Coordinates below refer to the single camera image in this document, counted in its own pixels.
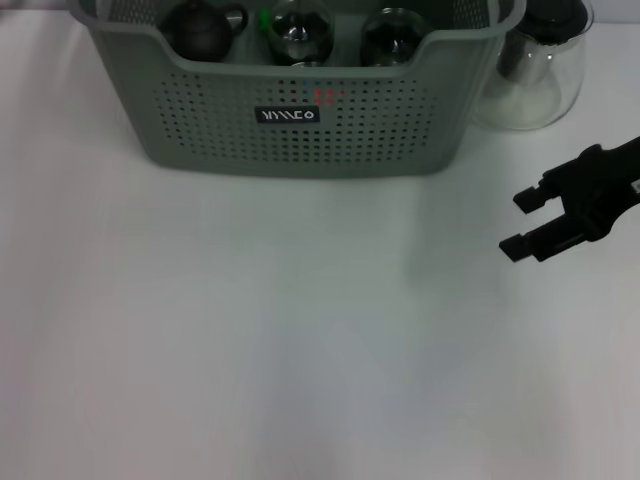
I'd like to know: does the grey-green perforated storage bin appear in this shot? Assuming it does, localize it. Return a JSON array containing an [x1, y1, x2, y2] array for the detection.
[[64, 0, 527, 180]]

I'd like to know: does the glass carafe with black lid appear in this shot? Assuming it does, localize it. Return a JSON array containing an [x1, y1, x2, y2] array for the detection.
[[469, 0, 594, 132]]

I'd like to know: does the black ceramic teapot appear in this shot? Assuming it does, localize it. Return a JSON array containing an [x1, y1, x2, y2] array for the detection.
[[158, 0, 250, 64]]

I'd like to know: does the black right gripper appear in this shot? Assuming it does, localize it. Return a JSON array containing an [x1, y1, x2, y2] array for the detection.
[[498, 134, 640, 264]]

